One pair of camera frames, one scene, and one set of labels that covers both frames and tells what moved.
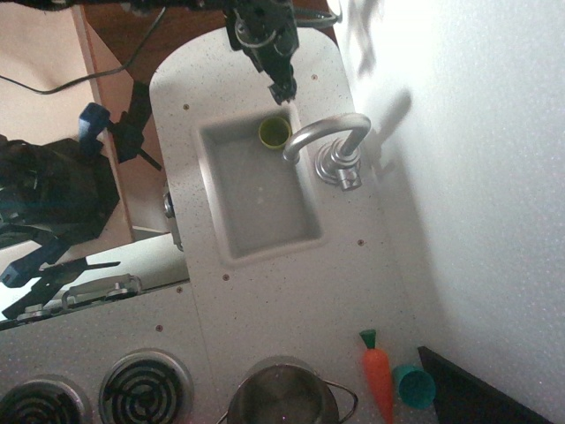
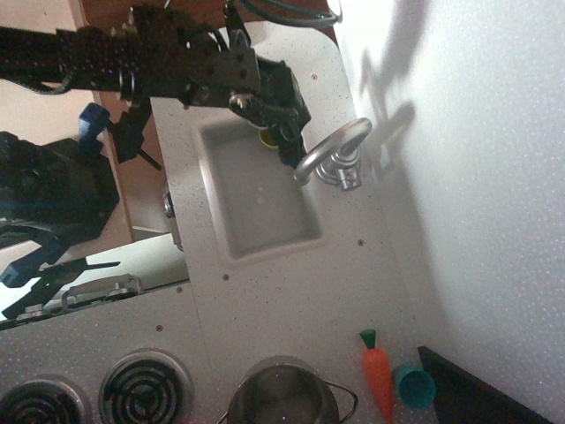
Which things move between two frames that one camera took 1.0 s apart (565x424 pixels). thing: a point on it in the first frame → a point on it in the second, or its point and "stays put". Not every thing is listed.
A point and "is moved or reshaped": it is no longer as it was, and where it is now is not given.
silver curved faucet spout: (358, 123) is moved or reshaped
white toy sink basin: (260, 208) stays put
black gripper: (267, 30) → (279, 92)
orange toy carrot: (378, 371) stays put
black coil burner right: (146, 386) stays put
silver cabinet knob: (169, 208) stays put
